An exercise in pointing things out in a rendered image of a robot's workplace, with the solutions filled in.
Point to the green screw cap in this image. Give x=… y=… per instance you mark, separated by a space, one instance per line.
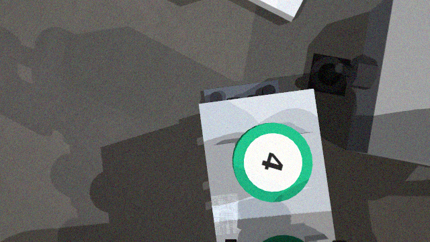
x=283 y=238
x=272 y=162

